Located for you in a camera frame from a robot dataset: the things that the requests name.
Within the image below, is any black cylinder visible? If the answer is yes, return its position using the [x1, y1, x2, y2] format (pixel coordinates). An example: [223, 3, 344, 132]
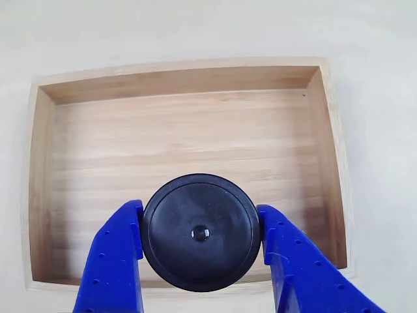
[139, 173, 263, 293]

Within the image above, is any shallow wooden box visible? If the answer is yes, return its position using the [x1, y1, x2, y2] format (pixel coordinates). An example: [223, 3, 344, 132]
[21, 57, 359, 294]

